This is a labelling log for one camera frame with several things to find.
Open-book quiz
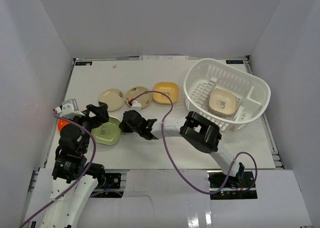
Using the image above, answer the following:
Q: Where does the cream floral round plate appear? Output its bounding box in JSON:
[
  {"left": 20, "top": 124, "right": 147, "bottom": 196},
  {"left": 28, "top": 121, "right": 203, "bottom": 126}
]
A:
[
  {"left": 98, "top": 88, "right": 125, "bottom": 112},
  {"left": 124, "top": 86, "right": 153, "bottom": 110}
]

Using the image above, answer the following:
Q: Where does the green square plate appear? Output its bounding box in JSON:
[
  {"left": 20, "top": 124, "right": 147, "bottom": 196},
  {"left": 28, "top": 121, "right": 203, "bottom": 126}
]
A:
[{"left": 91, "top": 116, "right": 121, "bottom": 146}]

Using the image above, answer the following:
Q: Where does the orange round plate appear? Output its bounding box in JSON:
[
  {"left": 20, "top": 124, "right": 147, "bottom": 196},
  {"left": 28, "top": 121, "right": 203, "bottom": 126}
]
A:
[{"left": 55, "top": 107, "right": 84, "bottom": 132}]

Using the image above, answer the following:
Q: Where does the yellow square plate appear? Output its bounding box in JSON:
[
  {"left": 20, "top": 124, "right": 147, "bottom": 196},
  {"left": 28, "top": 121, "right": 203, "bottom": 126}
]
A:
[{"left": 153, "top": 81, "right": 179, "bottom": 105}]

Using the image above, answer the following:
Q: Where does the cream square panda plate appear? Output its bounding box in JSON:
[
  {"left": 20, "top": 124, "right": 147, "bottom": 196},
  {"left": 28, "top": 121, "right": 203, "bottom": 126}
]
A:
[{"left": 208, "top": 88, "right": 237, "bottom": 116}]

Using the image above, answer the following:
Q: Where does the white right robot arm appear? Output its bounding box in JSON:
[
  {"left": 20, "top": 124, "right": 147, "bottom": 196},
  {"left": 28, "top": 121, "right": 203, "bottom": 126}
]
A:
[{"left": 119, "top": 110, "right": 245, "bottom": 188}]

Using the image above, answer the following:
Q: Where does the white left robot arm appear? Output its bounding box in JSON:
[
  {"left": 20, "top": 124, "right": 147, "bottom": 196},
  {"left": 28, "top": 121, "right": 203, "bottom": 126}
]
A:
[{"left": 40, "top": 99, "right": 109, "bottom": 228}]

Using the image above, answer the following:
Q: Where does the white plastic basket bin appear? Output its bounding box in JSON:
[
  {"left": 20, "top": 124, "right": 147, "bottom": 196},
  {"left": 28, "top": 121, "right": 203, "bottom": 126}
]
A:
[{"left": 183, "top": 58, "right": 271, "bottom": 132}]

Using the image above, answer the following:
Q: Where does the left black table label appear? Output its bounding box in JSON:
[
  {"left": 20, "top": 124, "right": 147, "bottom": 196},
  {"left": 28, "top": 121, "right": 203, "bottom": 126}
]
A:
[{"left": 74, "top": 61, "right": 93, "bottom": 66}]

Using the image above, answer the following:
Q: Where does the black table label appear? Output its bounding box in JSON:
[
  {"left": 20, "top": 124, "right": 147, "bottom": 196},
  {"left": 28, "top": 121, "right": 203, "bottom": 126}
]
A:
[
  {"left": 74, "top": 61, "right": 93, "bottom": 66},
  {"left": 225, "top": 60, "right": 244, "bottom": 65}
]

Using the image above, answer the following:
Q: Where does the white paper sheet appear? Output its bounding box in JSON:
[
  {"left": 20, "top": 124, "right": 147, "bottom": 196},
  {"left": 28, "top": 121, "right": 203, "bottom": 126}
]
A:
[{"left": 139, "top": 55, "right": 189, "bottom": 61}]

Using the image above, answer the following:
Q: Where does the right black table label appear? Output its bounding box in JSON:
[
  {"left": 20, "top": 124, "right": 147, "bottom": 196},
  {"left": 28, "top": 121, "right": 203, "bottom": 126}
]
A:
[{"left": 225, "top": 60, "right": 244, "bottom": 65}]

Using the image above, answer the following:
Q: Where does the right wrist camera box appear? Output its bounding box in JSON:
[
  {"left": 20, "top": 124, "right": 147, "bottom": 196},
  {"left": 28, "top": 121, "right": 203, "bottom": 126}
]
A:
[{"left": 128, "top": 99, "right": 142, "bottom": 112}]

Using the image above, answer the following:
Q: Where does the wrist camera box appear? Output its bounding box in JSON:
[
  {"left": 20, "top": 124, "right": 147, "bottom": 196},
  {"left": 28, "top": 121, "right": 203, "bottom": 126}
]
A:
[
  {"left": 128, "top": 99, "right": 142, "bottom": 112},
  {"left": 53, "top": 99, "right": 84, "bottom": 120}
]

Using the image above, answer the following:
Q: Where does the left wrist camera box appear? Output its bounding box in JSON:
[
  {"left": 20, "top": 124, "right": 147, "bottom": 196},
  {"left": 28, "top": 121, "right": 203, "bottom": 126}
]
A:
[{"left": 53, "top": 99, "right": 84, "bottom": 120}]

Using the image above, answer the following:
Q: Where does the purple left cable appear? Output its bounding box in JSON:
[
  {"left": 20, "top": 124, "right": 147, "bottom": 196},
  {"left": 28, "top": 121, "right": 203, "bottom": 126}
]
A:
[{"left": 18, "top": 112, "right": 97, "bottom": 228}]

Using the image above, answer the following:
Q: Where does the purple cable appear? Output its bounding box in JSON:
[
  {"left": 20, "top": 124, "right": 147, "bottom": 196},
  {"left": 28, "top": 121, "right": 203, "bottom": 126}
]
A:
[
  {"left": 18, "top": 112, "right": 97, "bottom": 228},
  {"left": 128, "top": 90, "right": 258, "bottom": 195}
]

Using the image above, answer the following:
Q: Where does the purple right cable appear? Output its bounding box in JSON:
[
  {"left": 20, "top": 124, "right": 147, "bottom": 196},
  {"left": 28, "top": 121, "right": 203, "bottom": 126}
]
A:
[{"left": 128, "top": 90, "right": 258, "bottom": 195}]

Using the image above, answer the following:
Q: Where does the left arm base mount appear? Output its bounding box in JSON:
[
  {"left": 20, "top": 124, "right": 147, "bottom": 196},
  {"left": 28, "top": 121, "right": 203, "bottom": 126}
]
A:
[{"left": 85, "top": 163, "right": 123, "bottom": 198}]

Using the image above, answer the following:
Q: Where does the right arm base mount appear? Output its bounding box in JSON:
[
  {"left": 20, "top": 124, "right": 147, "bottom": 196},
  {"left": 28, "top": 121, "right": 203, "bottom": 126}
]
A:
[{"left": 208, "top": 171, "right": 258, "bottom": 201}]

